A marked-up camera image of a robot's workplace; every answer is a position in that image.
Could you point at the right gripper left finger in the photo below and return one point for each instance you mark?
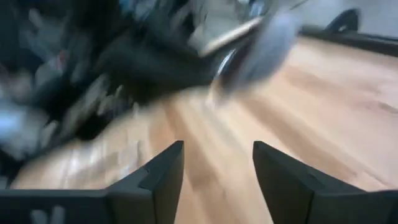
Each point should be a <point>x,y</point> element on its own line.
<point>146,199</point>

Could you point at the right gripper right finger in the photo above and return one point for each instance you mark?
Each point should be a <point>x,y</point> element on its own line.
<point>301,199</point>

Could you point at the clear acrylic brush organizer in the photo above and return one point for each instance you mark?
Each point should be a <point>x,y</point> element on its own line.
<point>270,46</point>

